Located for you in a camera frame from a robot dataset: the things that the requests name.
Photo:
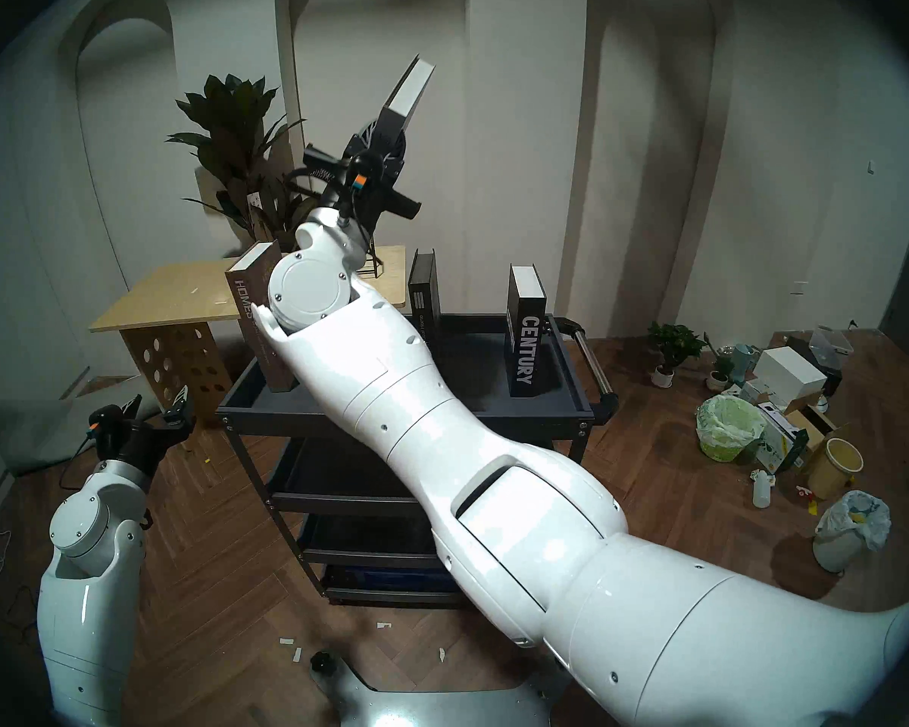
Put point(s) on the dark grey utility cart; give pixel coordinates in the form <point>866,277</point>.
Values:
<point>485,369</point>

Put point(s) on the small red yellow object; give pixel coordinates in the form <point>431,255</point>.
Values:
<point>807,500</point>

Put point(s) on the yellow plastic bucket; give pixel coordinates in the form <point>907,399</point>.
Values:
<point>835,468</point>

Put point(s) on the teal watering can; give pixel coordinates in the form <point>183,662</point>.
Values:
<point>742,358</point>

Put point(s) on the light wooden table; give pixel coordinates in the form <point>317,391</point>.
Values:
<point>174,294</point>

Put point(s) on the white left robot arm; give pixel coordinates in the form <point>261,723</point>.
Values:
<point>83,619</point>

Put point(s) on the brown cardboard box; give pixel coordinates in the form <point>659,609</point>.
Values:
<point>810,424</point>

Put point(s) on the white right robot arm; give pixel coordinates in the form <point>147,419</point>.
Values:
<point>500,506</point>

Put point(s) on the small white bottle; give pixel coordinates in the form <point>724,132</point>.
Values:
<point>761,491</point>

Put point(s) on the large dark leafy plant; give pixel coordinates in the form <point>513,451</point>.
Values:
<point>227,127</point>

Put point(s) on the grey rolled floor mat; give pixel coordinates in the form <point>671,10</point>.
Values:
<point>38,430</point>

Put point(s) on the small thin potted plant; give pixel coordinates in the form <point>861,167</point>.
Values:
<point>718,381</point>

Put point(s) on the black Century book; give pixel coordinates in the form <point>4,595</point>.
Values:
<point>526,347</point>

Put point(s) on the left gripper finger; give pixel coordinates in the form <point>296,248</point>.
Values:
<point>181,409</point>
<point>132,412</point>

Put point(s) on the grey Discontent book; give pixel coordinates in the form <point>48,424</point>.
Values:
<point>409,89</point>

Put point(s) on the flat blue plastic bin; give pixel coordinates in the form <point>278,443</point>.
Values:
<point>394,579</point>

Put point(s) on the small bushy potted plant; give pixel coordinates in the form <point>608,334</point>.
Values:
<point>676,341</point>

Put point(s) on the green-lined waste basket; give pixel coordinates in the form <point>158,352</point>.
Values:
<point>727,430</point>

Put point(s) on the white cardboard box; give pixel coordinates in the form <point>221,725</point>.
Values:
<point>788,373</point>

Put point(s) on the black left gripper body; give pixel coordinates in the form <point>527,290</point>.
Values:
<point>132,441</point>

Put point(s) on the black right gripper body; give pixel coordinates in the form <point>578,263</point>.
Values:
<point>363,191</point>

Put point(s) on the grey metal robot base plate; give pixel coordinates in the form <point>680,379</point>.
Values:
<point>424,706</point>

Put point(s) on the brown Homes book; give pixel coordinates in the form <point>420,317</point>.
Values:
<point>246,301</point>

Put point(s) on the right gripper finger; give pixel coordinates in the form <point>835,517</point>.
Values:
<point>369,141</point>
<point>398,157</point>

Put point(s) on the green printed carton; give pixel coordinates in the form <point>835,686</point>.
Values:
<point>779,439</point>

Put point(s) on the clear plastic storage box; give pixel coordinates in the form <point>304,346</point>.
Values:
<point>831,344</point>

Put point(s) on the white bin with bag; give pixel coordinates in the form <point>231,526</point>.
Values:
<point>848,525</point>

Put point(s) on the black star knob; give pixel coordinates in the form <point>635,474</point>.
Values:
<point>322,663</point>

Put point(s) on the black Fashion book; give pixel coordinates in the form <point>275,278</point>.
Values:
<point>423,294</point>

